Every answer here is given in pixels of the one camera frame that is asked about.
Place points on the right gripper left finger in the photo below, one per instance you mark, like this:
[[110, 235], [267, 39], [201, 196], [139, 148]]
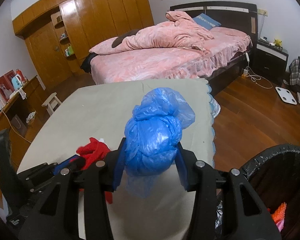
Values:
[[119, 164]]

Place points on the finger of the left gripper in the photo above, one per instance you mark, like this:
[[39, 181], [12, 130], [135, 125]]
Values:
[[74, 163]]

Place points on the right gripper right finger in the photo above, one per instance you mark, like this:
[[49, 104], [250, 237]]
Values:
[[181, 162]]

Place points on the blue plastic bag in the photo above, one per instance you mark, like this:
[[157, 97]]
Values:
[[152, 135]]

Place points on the orange fuzzy cloth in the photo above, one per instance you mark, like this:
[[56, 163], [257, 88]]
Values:
[[279, 214]]

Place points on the pink knitted cloth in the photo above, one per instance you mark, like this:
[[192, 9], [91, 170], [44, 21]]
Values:
[[280, 224]]

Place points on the black trash bin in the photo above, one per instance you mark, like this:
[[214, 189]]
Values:
[[250, 195]]

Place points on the red cloth garment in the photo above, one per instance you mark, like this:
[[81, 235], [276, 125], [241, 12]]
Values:
[[92, 152]]

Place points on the grey table cloth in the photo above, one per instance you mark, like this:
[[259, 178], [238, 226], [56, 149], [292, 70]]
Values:
[[101, 112]]

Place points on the white wooden stool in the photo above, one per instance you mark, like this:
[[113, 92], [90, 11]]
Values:
[[51, 103]]

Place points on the wooden sideboard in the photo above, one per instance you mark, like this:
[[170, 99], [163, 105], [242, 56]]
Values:
[[23, 118]]

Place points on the black clothing on bed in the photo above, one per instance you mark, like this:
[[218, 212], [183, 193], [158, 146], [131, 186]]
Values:
[[86, 64]]

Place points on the light blue kettle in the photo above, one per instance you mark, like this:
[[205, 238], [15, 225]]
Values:
[[16, 82]]

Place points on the white bathroom scale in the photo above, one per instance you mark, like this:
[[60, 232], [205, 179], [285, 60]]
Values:
[[286, 96]]

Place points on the bed with pink sheet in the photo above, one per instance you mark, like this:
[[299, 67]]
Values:
[[171, 63]]

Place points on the pink duvet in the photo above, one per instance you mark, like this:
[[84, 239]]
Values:
[[179, 31]]

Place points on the wooden wardrobe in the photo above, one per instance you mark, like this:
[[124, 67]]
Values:
[[59, 33]]

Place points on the black nightstand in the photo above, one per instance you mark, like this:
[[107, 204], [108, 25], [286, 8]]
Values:
[[270, 62]]

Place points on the blue pillow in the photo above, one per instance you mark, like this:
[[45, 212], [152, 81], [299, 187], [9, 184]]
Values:
[[206, 21]]

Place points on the yellow plush toy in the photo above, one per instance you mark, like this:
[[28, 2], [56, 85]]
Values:
[[278, 43]]

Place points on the black headboard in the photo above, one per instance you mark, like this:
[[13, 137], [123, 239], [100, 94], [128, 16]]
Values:
[[235, 15]]

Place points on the red picture frame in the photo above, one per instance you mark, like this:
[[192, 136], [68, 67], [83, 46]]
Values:
[[6, 87]]

